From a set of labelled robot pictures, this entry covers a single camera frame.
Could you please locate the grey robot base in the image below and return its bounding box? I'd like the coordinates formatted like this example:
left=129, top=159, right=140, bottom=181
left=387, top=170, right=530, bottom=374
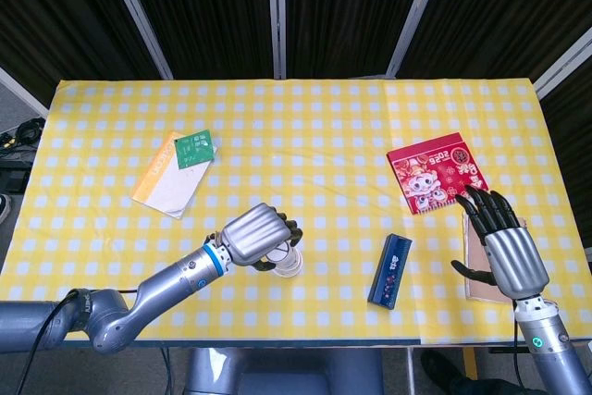
left=184, top=347, right=385, bottom=395

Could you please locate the grey table leg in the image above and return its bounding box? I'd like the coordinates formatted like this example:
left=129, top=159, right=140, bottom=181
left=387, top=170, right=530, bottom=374
left=403, top=346, right=416, bottom=395

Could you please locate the dark trouser leg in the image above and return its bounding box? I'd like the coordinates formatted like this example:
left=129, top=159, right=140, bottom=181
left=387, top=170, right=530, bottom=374
left=450, top=369, right=526, bottom=395

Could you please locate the black cable bundle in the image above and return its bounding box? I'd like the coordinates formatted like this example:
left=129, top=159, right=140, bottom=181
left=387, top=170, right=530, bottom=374
left=0, top=117, right=46, bottom=152

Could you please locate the yellow white checkered tablecloth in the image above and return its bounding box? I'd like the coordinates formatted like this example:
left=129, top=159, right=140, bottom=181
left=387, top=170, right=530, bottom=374
left=0, top=79, right=592, bottom=346

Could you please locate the dark cable under table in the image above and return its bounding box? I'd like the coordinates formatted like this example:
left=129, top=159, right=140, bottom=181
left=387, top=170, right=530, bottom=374
left=158, top=347, right=176, bottom=395

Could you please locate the black shoe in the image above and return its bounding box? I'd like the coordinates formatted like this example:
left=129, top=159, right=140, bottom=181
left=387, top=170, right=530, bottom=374
left=419, top=349, right=464, bottom=388

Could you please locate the blue rectangular box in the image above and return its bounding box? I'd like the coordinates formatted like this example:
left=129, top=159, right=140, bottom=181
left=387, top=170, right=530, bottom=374
left=367, top=233, right=413, bottom=310

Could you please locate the black floor box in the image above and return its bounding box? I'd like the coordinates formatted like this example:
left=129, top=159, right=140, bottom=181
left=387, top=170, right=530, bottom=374
left=0, top=166, right=30, bottom=193

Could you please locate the yellow white booklet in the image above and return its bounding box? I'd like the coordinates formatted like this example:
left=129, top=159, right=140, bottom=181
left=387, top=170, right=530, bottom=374
left=131, top=130, right=218, bottom=220

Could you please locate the white paper cup black line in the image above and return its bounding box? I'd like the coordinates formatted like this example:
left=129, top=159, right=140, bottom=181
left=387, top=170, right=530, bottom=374
left=267, top=241, right=302, bottom=270

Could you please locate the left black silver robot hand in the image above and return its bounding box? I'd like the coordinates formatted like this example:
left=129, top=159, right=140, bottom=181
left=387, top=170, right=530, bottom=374
left=220, top=202, right=304, bottom=274

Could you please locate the grey partition post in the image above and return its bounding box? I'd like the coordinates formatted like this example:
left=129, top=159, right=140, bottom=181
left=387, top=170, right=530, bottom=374
left=98, top=0, right=175, bottom=80
left=0, top=66, right=50, bottom=119
left=385, top=0, right=450, bottom=80
left=265, top=0, right=288, bottom=80
left=533, top=27, right=592, bottom=100

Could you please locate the brown spiral notebook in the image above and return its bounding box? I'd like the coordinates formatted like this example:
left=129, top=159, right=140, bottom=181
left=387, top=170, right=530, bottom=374
left=462, top=208, right=529, bottom=303

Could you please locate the dark partition panel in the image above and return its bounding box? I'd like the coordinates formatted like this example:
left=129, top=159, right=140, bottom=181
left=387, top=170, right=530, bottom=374
left=539, top=68, right=592, bottom=251
left=117, top=0, right=275, bottom=80
left=0, top=0, right=161, bottom=107
left=397, top=0, right=592, bottom=86
left=284, top=0, right=437, bottom=80

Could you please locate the green card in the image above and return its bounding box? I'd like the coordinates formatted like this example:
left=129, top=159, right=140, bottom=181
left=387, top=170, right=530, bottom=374
left=173, top=129, right=217, bottom=170

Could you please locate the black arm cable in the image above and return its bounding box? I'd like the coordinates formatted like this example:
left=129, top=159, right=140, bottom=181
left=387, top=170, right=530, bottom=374
left=512, top=301, right=527, bottom=389
left=15, top=289, right=80, bottom=395

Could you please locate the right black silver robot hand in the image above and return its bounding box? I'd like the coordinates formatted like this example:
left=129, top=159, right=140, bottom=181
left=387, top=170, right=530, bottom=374
left=450, top=184, right=551, bottom=301

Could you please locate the yellow strip under table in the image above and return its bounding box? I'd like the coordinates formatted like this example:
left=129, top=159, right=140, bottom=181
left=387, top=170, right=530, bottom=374
left=462, top=346, right=478, bottom=383

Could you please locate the red cartoon calendar notebook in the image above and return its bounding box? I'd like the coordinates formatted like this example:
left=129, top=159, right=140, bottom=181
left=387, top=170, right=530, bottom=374
left=386, top=131, right=491, bottom=216

